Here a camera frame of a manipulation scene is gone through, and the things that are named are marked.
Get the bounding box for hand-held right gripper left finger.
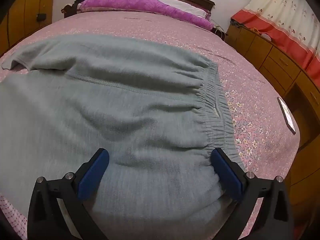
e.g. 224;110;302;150
27;148;110;240

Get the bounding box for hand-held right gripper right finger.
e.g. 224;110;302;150
211;147;294;240

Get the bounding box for grey-blue fleece pants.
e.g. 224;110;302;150
0;34;247;240

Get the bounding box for smartphone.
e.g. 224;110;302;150
277;96;297;135

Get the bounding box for bed with pink floral sheet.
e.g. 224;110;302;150
0;11;300;240

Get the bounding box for wooden drawer cabinet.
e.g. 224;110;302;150
226;25;320;230

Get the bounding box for dark clothes pile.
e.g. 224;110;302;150
61;0;88;18

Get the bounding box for floral red and white curtain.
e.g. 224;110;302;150
230;0;320;80

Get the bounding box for purple plush blanket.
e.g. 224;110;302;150
77;0;215;30

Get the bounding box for white pillow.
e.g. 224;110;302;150
97;0;213;20

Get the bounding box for wooden wardrobe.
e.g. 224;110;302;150
0;0;57;55

